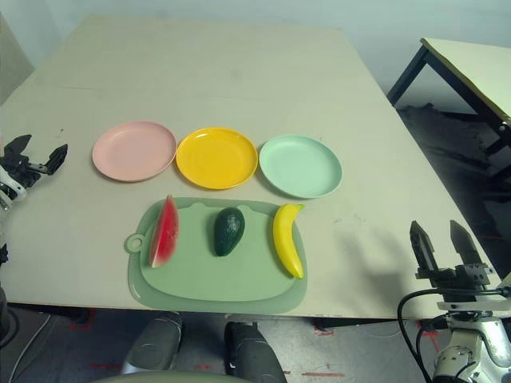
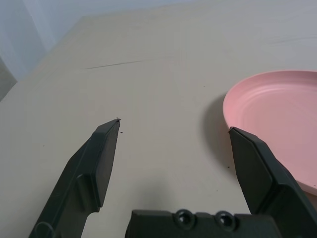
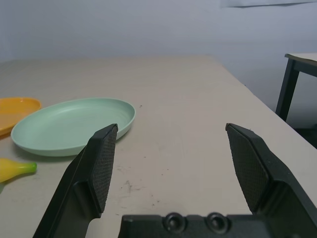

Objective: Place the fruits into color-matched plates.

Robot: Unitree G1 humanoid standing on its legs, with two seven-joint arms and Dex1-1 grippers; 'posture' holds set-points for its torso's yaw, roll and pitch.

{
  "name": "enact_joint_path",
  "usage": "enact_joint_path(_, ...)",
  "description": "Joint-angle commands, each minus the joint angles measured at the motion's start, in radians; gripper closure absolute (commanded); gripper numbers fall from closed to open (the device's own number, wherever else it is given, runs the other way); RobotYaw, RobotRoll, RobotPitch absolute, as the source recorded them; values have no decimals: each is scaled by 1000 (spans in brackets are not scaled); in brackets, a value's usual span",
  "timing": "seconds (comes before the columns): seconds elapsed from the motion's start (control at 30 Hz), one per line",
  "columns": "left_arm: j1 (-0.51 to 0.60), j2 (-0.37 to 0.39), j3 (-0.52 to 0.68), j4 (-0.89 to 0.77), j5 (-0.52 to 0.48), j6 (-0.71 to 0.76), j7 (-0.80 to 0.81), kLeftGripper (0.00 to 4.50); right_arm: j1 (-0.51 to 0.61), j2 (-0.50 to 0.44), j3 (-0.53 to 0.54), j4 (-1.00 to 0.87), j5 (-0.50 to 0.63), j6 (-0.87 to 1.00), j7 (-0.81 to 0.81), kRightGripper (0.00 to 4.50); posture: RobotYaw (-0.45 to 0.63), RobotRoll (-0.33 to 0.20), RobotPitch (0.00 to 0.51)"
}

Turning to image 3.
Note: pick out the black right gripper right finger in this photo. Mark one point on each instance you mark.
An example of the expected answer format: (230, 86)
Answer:
(277, 183)

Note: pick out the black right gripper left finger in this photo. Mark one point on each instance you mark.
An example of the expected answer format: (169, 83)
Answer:
(74, 193)

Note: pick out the yellow toy banana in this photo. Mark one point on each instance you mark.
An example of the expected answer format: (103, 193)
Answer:
(12, 169)

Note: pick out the light green round plate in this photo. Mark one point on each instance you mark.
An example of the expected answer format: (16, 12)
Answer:
(69, 124)

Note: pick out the yellow round plate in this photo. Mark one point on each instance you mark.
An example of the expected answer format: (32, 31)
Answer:
(15, 111)

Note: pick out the grey side table black legs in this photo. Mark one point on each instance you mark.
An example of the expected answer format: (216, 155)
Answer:
(288, 81)

